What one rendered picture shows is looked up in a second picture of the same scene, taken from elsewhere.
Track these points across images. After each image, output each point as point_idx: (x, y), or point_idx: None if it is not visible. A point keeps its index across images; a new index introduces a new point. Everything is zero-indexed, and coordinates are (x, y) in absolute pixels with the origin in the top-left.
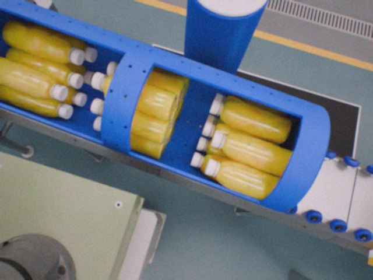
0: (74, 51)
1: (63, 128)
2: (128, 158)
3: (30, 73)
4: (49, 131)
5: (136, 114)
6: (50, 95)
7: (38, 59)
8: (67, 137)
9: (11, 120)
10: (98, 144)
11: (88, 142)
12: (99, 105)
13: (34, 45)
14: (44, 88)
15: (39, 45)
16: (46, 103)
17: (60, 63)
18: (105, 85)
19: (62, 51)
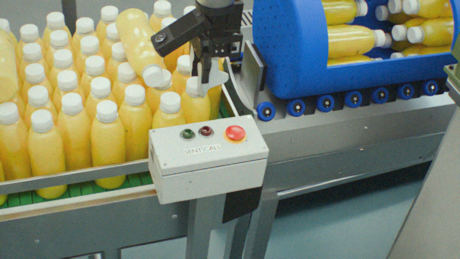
0: (360, 0)
1: (414, 56)
2: (428, 113)
3: (352, 26)
4: (330, 138)
5: (453, 18)
6: (377, 40)
7: (327, 26)
8: (355, 131)
9: (273, 155)
10: (399, 110)
11: (388, 113)
12: (421, 28)
13: (330, 7)
14: (372, 34)
15: (336, 5)
16: (366, 59)
17: (350, 19)
18: (425, 0)
19: (354, 3)
